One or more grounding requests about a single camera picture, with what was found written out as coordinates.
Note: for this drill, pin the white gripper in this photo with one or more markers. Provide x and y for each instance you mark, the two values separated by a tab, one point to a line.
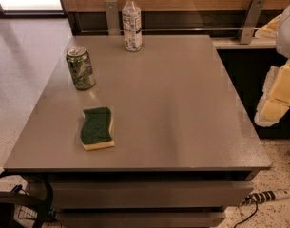
287	32

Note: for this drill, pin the clear plastic water bottle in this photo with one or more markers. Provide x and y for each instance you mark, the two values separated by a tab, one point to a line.
132	26

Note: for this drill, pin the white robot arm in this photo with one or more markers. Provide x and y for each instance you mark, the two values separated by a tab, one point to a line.
279	30

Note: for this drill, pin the white power strip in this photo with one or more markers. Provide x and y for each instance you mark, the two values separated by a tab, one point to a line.
266	196

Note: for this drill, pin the grey table with drawers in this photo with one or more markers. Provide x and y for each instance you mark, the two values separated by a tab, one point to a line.
184	151

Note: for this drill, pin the green yellow sponge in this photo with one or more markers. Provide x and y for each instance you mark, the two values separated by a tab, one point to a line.
96	129

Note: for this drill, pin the green soda can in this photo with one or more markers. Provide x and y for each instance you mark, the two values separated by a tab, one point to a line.
80	68

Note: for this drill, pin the right metal wall bracket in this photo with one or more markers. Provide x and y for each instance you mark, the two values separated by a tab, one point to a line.
245	33

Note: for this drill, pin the metal wall bracket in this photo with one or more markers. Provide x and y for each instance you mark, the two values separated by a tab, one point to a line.
112	17
245	33

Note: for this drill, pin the left metal wall bracket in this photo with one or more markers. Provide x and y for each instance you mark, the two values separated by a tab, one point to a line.
112	17

